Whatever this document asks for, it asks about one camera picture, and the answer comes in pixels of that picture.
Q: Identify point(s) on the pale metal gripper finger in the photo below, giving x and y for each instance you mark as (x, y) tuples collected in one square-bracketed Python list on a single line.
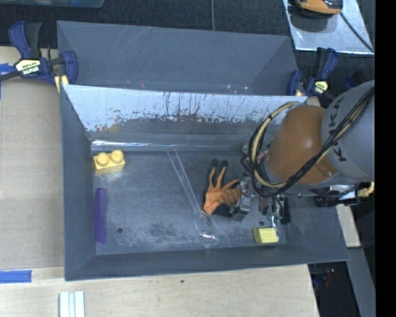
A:
[(241, 215), (244, 186)]

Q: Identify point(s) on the grey metal bin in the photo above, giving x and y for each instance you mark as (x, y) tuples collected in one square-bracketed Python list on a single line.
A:
[(151, 203)]

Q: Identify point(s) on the pale wood flat board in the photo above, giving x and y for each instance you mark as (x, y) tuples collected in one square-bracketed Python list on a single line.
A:
[(29, 177)]

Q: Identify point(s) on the orange toy animal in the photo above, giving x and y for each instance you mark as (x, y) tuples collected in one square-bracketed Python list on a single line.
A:
[(217, 198)]

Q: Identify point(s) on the clear plastic long packet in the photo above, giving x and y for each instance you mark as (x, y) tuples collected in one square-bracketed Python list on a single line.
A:
[(188, 187)]

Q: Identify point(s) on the yellow toy brick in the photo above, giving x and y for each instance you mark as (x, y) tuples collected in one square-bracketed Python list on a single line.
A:
[(108, 163)]

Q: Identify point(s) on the small yellow block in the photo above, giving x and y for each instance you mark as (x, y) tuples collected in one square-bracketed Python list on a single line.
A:
[(266, 235)]

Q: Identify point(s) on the purple comb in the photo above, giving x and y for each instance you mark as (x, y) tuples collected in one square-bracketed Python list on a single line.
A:
[(101, 216)]

